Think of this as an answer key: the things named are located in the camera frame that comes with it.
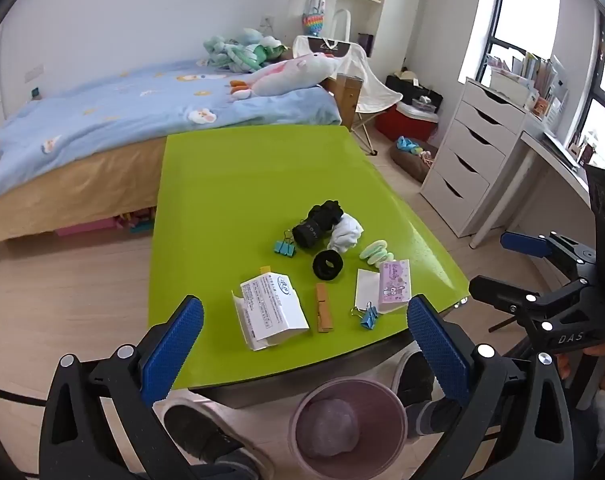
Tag bed with blue cover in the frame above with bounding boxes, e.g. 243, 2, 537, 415
0, 57, 343, 206

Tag person's right shoe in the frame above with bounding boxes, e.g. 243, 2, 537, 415
395, 350, 463, 436

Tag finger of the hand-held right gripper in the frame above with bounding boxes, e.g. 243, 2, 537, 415
501, 231, 597, 273
469, 275, 592, 329

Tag black bag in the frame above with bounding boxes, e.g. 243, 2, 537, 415
385, 74, 443, 111

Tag tan bed base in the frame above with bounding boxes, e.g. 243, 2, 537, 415
0, 135, 168, 261

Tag person's shoe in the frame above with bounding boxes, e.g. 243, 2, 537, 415
395, 350, 463, 436
163, 402, 273, 480

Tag white printed paper box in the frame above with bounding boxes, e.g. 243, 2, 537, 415
231, 272, 311, 352

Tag pink plastic waste bin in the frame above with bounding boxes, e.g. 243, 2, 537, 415
288, 379, 408, 476

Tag brown pet bed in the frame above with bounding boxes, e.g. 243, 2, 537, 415
390, 136, 438, 183

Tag wooden bed post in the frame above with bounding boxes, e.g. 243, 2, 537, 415
327, 74, 361, 131

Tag pale green hair clips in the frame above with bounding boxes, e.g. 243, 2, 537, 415
359, 239, 394, 267

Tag white drawer cabinet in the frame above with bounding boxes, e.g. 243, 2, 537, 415
420, 78, 538, 238

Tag rainbow bag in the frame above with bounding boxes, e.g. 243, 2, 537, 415
302, 7, 324, 36

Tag person's left shoe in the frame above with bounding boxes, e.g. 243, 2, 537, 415
163, 402, 273, 480

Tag white folding chair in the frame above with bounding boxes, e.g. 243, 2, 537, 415
292, 35, 403, 156

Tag white crumpled sock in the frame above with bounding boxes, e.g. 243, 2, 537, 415
327, 213, 364, 256

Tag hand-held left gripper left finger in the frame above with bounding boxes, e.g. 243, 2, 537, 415
38, 295, 206, 480

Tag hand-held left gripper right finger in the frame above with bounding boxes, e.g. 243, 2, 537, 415
407, 295, 596, 480

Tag pink box under bed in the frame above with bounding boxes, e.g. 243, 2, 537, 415
55, 217, 116, 237

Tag white metal rack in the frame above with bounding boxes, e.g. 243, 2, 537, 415
333, 9, 353, 43

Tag white and pink plush toy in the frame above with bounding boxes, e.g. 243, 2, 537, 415
227, 52, 338, 100

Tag black tape ring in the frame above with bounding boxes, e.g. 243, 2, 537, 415
313, 250, 342, 280

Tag row of books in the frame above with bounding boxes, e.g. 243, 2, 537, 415
485, 52, 568, 116

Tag wooden clothespin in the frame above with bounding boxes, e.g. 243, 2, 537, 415
315, 283, 335, 332

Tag colourful toy blocks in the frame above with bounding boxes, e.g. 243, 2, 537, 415
115, 207, 156, 233

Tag white desk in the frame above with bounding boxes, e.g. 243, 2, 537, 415
470, 130, 596, 248

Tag black cable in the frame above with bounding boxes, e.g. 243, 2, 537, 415
0, 385, 48, 406

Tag white paper card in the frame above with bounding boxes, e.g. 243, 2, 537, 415
355, 269, 382, 311

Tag green plush toy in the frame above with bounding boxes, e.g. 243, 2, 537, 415
202, 28, 286, 72

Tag red cooler box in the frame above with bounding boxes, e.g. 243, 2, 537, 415
375, 101, 439, 143

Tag black rolled sock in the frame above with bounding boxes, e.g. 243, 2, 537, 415
292, 201, 344, 250

